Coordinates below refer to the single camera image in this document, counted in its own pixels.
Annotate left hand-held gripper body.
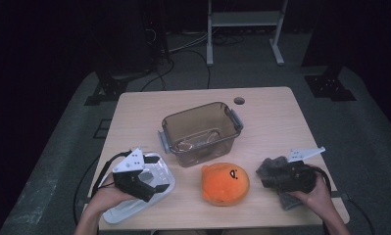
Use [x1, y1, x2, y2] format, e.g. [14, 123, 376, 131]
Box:
[112, 147, 159, 203]

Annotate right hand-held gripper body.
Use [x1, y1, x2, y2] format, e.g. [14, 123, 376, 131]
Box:
[273, 146, 326, 194]

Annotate white box lid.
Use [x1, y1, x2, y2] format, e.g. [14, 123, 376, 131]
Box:
[102, 152, 177, 225]

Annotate grey fluffy cloth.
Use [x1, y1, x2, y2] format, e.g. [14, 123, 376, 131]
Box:
[255, 156, 304, 212]

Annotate brown transparent storage box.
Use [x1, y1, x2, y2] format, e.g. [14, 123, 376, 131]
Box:
[157, 101, 245, 168]

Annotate orange plush toy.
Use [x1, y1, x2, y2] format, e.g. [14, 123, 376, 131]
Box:
[201, 162, 251, 208]

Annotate person's right hand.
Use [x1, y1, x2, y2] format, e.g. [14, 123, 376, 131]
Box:
[289, 172, 332, 217]

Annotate person's left hand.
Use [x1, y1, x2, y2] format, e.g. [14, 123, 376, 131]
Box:
[84, 174, 137, 216]

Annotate black stand base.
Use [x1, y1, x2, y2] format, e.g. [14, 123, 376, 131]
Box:
[84, 67, 153, 107]
[303, 63, 358, 102]

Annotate black equipment rack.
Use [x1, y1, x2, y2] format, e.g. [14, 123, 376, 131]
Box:
[143, 0, 171, 65]

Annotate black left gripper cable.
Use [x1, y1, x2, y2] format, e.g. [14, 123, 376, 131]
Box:
[98, 150, 133, 190]

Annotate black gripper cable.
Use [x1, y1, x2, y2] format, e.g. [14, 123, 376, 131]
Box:
[98, 150, 133, 190]
[309, 164, 376, 235]

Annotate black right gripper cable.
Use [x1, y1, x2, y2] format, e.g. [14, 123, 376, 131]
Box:
[309, 164, 376, 235]

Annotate black table edge bracket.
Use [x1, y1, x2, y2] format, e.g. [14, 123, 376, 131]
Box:
[76, 196, 91, 209]
[329, 192, 350, 201]

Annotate black cable beside table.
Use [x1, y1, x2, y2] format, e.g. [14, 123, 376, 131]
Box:
[73, 155, 102, 213]

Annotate black floor cable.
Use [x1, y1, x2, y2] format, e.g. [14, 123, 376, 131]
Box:
[140, 48, 213, 93]

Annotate light floor cables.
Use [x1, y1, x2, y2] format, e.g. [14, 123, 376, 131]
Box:
[168, 30, 211, 54]

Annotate white metal stand frame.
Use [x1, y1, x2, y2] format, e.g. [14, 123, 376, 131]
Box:
[206, 0, 289, 67]

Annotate black cable tangle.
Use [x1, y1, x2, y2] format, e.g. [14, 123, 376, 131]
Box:
[212, 32, 246, 47]

